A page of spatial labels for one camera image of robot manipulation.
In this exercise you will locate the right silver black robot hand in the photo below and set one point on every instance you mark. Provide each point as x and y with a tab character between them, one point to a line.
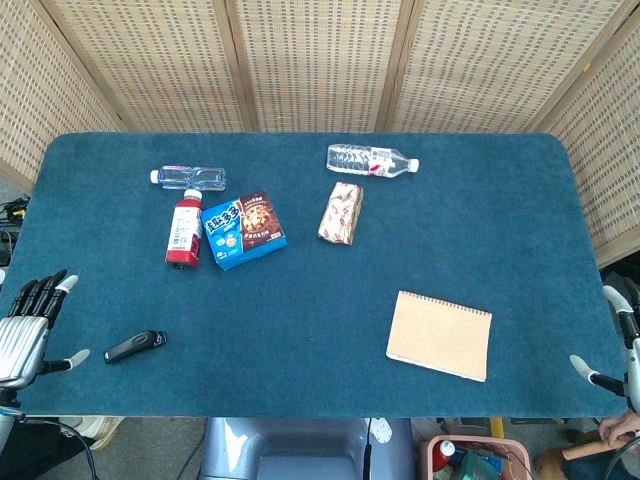
631	360

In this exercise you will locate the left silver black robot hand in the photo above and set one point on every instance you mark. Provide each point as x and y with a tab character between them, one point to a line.
22	345

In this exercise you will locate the bystander bare hand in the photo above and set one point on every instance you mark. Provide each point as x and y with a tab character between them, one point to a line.
620	430

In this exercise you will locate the black stapler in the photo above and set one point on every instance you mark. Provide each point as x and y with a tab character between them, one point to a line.
132	345

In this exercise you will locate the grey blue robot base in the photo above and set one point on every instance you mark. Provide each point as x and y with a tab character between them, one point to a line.
300	450

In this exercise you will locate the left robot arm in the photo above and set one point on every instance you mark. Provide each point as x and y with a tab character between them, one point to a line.
4	420

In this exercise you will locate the tan spiral notebook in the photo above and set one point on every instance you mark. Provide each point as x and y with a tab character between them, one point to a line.
440	335

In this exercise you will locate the wooden stick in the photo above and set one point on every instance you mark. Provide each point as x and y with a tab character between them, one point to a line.
582	451

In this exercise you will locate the pink plastic basket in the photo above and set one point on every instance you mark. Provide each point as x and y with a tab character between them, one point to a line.
515	452

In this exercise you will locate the white plastic bucket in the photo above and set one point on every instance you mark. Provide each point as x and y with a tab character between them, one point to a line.
97	431

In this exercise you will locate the green box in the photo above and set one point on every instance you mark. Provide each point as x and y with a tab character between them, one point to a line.
477	467

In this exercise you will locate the small red bottle white cap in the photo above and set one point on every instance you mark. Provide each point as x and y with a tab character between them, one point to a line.
444	455

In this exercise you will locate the red juice bottle white cap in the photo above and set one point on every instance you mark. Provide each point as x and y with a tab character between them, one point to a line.
184	235

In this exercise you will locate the woven rattan screen panel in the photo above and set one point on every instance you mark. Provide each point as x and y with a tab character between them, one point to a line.
45	90
610	150
160	65
320	65
490	65

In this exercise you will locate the clear unlabelled plastic bottle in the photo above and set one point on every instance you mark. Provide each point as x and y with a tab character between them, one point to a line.
195	178

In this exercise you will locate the blue cookie box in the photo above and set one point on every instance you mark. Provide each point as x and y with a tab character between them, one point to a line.
245	230

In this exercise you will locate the blue carpet table cover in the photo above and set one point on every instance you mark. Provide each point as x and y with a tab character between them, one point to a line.
300	310

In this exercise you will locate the gold red snack package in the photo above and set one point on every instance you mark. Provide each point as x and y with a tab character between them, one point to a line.
340	215

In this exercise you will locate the water bottle red white label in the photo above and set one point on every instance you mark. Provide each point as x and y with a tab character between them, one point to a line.
360	159

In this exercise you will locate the yellow post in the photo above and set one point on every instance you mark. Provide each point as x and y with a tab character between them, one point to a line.
496	429

